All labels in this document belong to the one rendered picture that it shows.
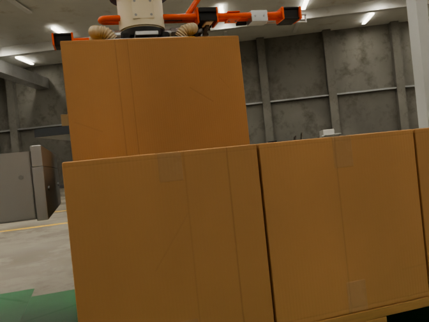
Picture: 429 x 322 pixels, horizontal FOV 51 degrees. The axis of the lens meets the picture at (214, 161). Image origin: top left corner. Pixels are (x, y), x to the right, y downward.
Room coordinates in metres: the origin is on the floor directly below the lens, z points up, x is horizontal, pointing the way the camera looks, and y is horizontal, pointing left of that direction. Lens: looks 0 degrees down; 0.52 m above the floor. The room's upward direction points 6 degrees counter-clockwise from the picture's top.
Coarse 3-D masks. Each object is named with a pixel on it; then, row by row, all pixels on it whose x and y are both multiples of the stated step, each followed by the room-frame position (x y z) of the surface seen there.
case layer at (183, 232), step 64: (64, 192) 0.85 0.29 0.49; (128, 192) 0.88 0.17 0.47; (192, 192) 0.91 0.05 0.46; (256, 192) 0.95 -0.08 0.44; (320, 192) 1.00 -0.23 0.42; (384, 192) 1.04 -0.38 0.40; (128, 256) 0.88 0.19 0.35; (192, 256) 0.91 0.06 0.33; (256, 256) 0.95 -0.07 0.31; (320, 256) 0.99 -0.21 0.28; (384, 256) 1.04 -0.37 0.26; (128, 320) 0.87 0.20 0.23; (192, 320) 0.91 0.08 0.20; (256, 320) 0.95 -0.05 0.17
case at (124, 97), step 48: (96, 48) 1.45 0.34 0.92; (144, 48) 1.49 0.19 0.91; (192, 48) 1.54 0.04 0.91; (96, 96) 1.45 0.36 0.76; (144, 96) 1.49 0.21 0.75; (192, 96) 1.53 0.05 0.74; (240, 96) 1.58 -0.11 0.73; (96, 144) 1.45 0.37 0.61; (144, 144) 1.49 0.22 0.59; (192, 144) 1.53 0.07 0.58; (240, 144) 1.57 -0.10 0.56
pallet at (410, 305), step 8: (392, 304) 1.04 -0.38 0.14; (400, 304) 1.04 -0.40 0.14; (408, 304) 1.05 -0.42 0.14; (416, 304) 1.05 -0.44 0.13; (424, 304) 1.06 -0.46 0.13; (360, 312) 1.01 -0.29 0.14; (368, 312) 1.02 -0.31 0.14; (376, 312) 1.02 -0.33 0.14; (384, 312) 1.03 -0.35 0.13; (392, 312) 1.04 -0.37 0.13; (320, 320) 0.99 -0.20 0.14; (328, 320) 0.99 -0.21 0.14; (336, 320) 1.00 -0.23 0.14; (344, 320) 1.00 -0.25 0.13; (352, 320) 1.01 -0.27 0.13; (360, 320) 1.01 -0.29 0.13; (368, 320) 1.02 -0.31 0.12; (376, 320) 1.02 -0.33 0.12; (384, 320) 1.03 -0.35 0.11
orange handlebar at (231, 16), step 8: (104, 16) 1.64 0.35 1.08; (112, 16) 1.65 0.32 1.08; (168, 16) 1.70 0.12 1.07; (176, 16) 1.70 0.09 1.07; (184, 16) 1.71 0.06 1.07; (192, 16) 1.72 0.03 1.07; (224, 16) 1.75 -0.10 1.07; (232, 16) 1.76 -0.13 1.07; (240, 16) 1.77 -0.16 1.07; (248, 16) 1.78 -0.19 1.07; (272, 16) 1.80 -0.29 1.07; (280, 16) 1.81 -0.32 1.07; (104, 24) 1.68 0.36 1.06; (112, 24) 1.69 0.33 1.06
